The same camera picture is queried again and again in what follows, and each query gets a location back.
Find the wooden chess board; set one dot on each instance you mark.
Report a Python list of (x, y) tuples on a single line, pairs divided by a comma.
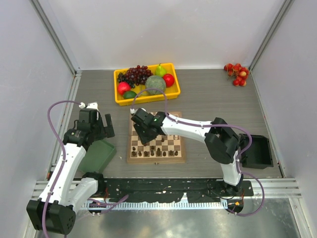
[(165, 149)]

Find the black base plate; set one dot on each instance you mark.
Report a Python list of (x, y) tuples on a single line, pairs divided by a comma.
[(163, 190)]

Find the green lime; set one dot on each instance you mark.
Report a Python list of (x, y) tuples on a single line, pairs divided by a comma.
[(129, 95)]

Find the red apple left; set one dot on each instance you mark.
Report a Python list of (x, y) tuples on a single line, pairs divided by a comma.
[(123, 87)]

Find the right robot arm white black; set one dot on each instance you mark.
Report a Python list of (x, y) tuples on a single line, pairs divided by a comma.
[(220, 140)]

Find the green plastic tray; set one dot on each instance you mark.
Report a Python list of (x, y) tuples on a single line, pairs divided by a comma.
[(98, 156)]

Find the white cable duct strip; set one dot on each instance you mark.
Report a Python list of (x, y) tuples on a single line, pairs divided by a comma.
[(182, 205)]

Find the green melon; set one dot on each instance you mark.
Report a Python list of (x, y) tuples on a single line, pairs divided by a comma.
[(155, 85)]

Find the red apple right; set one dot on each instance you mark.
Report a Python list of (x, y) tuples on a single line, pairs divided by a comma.
[(169, 79)]

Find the black grape bunch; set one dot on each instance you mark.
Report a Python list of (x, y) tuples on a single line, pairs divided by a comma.
[(123, 78)]

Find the red cherry cluster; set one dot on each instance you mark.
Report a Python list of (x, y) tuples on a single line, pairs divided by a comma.
[(239, 73)]

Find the red apple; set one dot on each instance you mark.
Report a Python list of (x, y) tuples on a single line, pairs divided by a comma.
[(169, 79), (123, 87)]

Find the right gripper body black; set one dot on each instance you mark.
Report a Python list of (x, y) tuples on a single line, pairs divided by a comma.
[(146, 131)]

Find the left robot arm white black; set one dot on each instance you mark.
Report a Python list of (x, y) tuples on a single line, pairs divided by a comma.
[(56, 208)]

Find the black plastic bin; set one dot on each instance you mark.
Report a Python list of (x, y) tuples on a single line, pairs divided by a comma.
[(259, 155)]

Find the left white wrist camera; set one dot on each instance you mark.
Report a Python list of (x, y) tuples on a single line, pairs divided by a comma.
[(93, 105)]

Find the yellow plastic fruit tray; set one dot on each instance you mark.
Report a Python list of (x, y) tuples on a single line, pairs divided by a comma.
[(170, 92)]

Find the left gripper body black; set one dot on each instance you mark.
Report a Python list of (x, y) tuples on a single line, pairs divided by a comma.
[(103, 127)]

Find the red grape bunch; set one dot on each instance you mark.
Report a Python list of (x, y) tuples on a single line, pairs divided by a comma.
[(137, 75)]

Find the green pear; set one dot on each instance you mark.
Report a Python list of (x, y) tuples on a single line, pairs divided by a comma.
[(160, 71)]

